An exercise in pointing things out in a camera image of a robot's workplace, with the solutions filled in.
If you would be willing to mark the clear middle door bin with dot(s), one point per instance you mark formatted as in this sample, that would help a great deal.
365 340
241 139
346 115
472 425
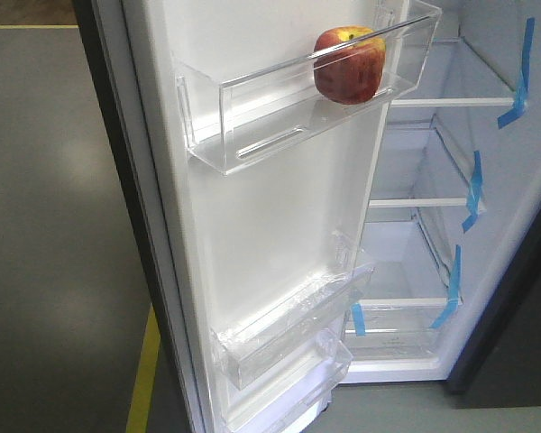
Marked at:
245 352

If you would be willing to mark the clear crisper drawer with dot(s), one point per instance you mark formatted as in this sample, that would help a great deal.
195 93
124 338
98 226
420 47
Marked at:
395 329

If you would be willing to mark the blue tape strip lower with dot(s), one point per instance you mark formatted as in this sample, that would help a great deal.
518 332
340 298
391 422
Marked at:
453 292

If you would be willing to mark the blue tape strip drawer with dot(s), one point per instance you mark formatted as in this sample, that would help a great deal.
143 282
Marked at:
358 319

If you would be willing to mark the blue tape strip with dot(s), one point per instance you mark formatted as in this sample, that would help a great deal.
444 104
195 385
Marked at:
519 105
474 195
453 292

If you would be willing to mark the fridge door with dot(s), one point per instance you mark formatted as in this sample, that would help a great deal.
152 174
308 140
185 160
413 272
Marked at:
219 250

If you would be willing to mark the dark fridge body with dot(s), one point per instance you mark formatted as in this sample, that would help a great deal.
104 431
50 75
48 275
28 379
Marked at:
448 336

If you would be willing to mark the red yellow apple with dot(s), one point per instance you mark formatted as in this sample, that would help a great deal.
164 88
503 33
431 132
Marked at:
352 75

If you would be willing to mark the blue tape strip middle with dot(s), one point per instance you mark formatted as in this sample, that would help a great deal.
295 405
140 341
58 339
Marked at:
474 195

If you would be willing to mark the clear upper door bin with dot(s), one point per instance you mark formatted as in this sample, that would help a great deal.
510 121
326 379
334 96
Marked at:
235 123

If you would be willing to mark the clear door bin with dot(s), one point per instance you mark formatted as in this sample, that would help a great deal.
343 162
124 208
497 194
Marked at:
235 123
245 352
293 386

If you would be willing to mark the blue tape strip top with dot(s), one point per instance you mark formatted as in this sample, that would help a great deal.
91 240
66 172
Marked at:
519 105

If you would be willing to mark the clear lower door bin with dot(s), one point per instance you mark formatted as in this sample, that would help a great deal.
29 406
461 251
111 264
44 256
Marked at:
293 386

